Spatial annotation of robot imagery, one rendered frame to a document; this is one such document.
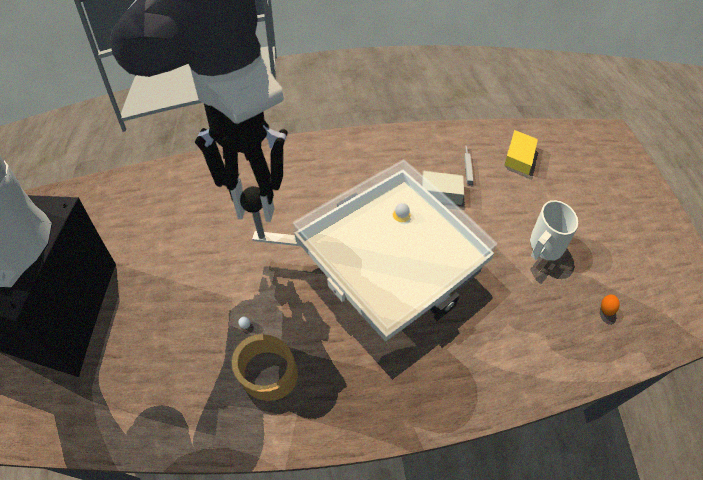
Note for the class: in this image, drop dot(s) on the small cream box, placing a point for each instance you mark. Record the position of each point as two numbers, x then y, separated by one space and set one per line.
451 185

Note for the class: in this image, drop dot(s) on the tan hollow ring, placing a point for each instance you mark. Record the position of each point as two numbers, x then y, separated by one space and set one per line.
258 344

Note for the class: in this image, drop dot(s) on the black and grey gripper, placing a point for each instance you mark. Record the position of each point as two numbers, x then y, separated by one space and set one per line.
252 132

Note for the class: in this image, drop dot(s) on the orange ball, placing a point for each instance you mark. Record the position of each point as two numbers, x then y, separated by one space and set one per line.
610 305

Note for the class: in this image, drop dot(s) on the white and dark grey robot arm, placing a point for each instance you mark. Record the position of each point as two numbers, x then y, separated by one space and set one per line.
215 37

